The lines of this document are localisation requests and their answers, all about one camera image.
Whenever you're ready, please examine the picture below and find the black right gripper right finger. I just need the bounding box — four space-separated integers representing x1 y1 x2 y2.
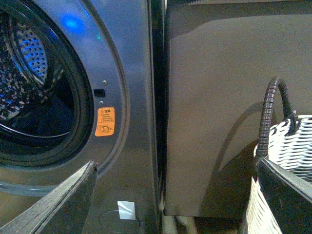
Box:
256 157 312 234

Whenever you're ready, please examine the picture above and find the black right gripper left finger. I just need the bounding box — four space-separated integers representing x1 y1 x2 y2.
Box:
0 160 98 234

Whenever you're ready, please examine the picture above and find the grey front-load washing machine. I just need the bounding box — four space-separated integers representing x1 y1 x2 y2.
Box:
0 0 161 234

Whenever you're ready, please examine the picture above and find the black white woven basket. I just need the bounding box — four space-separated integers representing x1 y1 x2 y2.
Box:
239 115 312 234

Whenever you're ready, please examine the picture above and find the white paper sticker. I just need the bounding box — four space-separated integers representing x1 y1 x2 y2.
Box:
117 201 136 220

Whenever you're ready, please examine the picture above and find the dark blue garment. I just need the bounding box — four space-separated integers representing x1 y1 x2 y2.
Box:
11 96 74 137

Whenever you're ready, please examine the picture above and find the orange warning sticker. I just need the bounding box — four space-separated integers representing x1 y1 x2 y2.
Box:
95 107 116 137

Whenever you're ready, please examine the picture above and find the steel perforated washer drum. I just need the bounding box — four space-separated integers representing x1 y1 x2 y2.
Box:
0 11 64 123

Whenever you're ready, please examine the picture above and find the dark brown cabinet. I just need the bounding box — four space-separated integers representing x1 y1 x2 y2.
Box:
165 0 312 218

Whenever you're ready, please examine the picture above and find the black wrapped basket handle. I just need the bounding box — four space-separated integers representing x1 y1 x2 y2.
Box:
256 78 300 157

